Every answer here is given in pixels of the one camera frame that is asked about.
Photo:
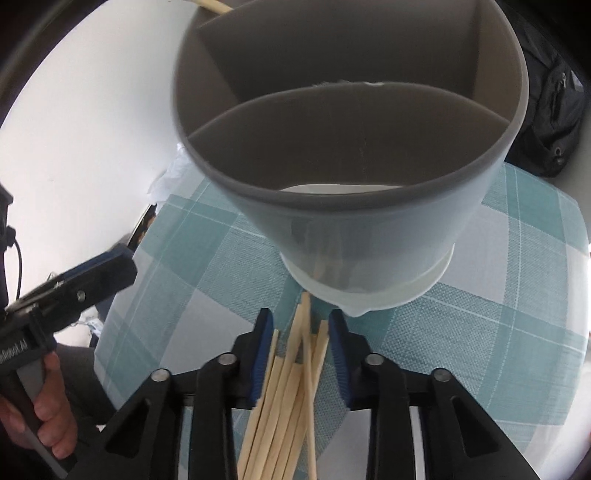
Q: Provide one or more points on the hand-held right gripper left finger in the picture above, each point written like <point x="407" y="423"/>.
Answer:
<point x="263" y="355"/>

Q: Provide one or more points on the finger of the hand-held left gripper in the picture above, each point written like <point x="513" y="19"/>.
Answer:
<point x="92" y="281"/>

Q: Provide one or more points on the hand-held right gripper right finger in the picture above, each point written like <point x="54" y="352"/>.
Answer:
<point x="340" y="357"/>

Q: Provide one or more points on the bundle of wooden chopsticks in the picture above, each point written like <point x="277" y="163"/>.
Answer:
<point x="281" y="415"/>

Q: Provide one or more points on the grey divided utensil holder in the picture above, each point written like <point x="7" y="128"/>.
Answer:
<point x="369" y="230"/>

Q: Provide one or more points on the pale wooden chopstick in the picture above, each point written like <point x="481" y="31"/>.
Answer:
<point x="214" y="6"/>

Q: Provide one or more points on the person's left hand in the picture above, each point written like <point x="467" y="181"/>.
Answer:
<point x="57" y="415"/>

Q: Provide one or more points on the white plastic bag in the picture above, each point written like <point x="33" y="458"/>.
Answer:
<point x="173" y="175"/>

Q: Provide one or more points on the teal checked tablecloth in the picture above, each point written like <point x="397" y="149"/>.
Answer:
<point x="461" y="300"/>

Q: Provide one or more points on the black backpack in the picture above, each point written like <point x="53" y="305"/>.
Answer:
<point x="554" y="115"/>

